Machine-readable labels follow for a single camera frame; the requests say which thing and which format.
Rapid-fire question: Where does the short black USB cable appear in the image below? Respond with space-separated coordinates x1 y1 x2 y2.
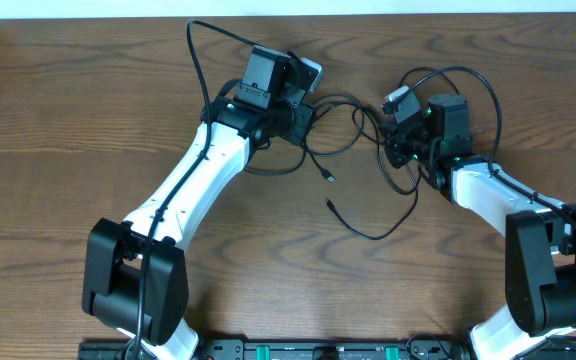
242 93 369 184

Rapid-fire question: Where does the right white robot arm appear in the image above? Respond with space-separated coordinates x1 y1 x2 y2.
380 87 576 359

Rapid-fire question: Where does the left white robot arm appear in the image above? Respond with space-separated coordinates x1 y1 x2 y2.
82 45 323 359

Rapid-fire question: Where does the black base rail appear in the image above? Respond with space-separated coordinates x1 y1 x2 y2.
76 336 576 360

